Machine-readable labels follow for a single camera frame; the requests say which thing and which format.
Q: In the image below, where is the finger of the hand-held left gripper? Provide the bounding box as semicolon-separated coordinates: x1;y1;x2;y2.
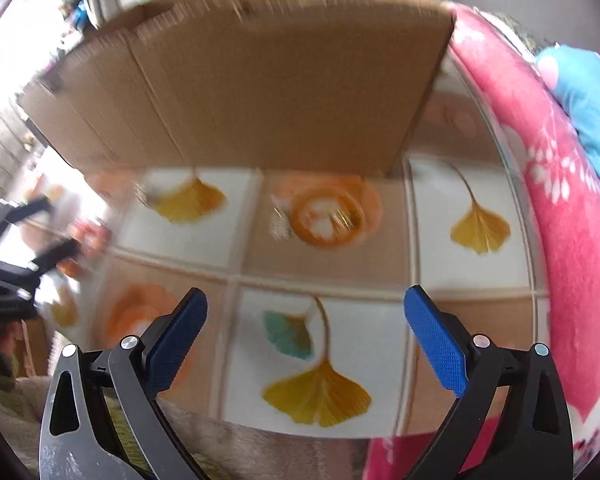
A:
0;195;53;243
0;237;83;286

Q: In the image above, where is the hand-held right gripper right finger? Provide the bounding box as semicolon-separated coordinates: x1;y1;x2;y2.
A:
402;285;573;480

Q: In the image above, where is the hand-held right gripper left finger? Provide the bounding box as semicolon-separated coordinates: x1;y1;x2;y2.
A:
38;287;209;480

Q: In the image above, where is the gold jewelry piece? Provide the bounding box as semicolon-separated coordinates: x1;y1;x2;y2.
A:
330;205;368;233

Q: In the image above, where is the brown cardboard box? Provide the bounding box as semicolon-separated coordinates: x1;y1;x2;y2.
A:
20;0;456;178

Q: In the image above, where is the ginkgo leaf patterned tablecloth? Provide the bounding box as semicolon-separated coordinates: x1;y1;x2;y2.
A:
44;55;551;441

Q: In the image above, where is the pink floral blanket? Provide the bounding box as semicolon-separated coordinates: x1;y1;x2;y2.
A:
370;2;600;480

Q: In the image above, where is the blue pillow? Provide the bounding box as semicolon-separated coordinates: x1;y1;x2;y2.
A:
535;45;600;196

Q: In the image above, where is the green patterned blanket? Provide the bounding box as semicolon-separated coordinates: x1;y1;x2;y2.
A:
490;12;556;56

